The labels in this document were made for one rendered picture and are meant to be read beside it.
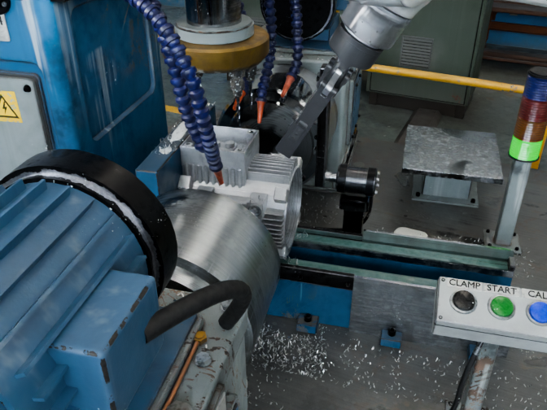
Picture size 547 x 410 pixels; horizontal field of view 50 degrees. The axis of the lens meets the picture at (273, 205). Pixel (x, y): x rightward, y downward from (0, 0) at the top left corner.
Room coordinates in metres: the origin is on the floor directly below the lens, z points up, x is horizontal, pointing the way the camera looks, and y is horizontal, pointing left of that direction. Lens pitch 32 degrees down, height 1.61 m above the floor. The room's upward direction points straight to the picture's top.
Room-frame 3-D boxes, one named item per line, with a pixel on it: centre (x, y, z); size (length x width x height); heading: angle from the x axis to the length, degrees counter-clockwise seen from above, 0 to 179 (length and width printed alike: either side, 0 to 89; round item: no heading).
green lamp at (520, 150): (1.13, -0.54, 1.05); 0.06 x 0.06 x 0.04
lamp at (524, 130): (1.13, -0.54, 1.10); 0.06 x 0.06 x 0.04
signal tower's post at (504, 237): (1.13, -0.54, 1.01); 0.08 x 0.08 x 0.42; 76
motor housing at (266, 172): (0.97, 0.06, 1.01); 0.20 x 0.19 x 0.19; 76
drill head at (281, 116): (1.29, -0.02, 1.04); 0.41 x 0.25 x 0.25; 166
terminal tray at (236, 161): (0.98, 0.10, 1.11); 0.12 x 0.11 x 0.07; 76
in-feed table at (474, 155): (1.38, -0.47, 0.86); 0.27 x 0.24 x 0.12; 166
